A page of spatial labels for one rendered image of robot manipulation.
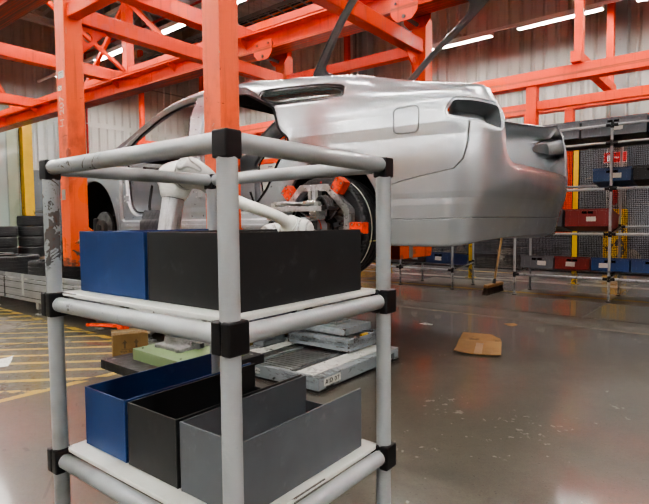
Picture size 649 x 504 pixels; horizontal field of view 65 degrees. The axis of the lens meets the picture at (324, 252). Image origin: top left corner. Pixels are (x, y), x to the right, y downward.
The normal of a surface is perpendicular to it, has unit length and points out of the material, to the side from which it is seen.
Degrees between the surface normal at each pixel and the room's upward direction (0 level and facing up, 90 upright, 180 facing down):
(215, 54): 90
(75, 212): 90
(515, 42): 90
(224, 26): 90
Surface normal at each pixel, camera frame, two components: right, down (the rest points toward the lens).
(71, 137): 0.79, 0.03
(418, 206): -0.61, 0.05
